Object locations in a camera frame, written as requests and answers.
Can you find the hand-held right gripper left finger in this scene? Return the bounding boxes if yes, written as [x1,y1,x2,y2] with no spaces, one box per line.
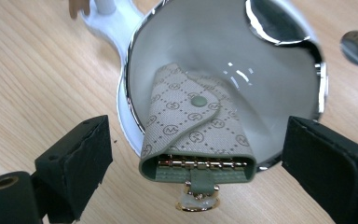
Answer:
[34,115,114,224]

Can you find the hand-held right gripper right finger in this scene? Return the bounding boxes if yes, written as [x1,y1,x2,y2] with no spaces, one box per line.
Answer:
[281,115,358,224]

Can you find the grey patterned key pouch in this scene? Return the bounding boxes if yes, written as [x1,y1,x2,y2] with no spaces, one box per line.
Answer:
[138,62,257,213]

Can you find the white key stand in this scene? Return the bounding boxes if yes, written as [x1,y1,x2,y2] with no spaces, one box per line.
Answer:
[82,0,157,158]

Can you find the white bowl with silver rim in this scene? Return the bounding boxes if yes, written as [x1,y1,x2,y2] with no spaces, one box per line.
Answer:
[124,0,328,173]

